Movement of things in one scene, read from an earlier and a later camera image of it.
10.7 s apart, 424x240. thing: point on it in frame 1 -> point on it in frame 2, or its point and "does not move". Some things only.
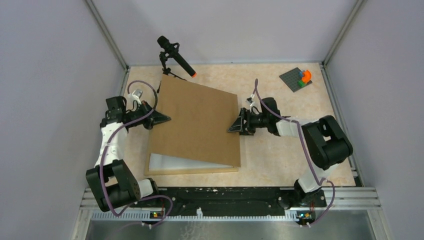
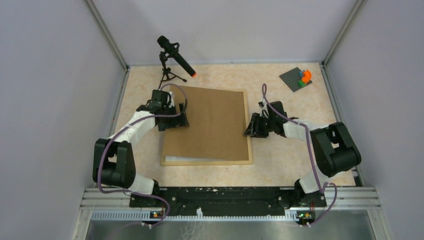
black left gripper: [155, 119] -> [178, 121]
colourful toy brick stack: [306, 75] does not move
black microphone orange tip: [172, 49] does not move
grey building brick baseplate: [291, 78] does not move
